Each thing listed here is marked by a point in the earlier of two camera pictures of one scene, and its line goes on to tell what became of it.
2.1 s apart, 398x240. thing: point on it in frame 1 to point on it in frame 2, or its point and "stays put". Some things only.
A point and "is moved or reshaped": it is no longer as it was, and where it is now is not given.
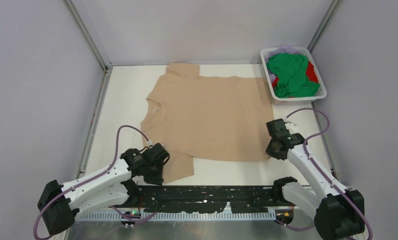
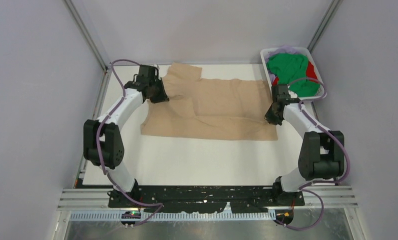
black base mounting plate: [179, 198] stays put
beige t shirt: [214, 118] is moved or reshaped
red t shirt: [311, 74] stays put
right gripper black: [269, 151] to [270, 118]
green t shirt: [291, 69] stays put
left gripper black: [157, 179] to [162, 97]
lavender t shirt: [282, 49] stays put
